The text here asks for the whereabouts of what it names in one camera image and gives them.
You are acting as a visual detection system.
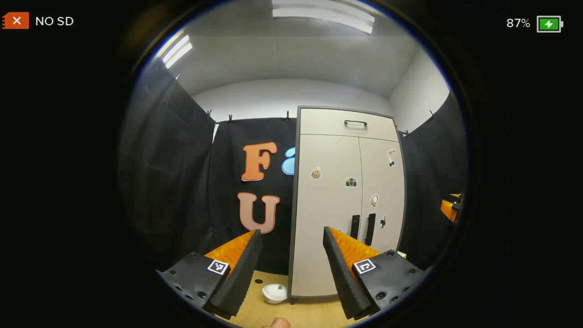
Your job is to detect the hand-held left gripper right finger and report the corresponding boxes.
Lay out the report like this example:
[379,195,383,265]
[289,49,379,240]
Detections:
[322,226,426,320]

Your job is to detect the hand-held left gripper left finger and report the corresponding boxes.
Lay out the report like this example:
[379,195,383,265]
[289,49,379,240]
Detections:
[156,229,264,318]

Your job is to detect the grey cabinet door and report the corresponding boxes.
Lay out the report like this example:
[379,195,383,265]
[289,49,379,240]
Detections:
[291,134,363,297]
[358,137,406,256]

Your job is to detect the grey double-door shoe cabinet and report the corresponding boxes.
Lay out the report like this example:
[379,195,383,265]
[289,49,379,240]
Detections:
[288,106,407,305]

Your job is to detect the white round bowl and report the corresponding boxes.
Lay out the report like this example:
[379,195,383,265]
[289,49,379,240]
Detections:
[262,283,288,304]

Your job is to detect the wide ceiling light panel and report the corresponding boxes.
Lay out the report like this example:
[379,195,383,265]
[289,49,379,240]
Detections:
[272,0,375,35]

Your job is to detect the narrow ceiling light panel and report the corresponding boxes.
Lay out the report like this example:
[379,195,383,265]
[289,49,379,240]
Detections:
[162,34,193,69]

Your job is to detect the grey cabinet drawer black handle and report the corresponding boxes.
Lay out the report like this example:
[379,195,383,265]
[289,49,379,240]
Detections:
[299,108,400,142]

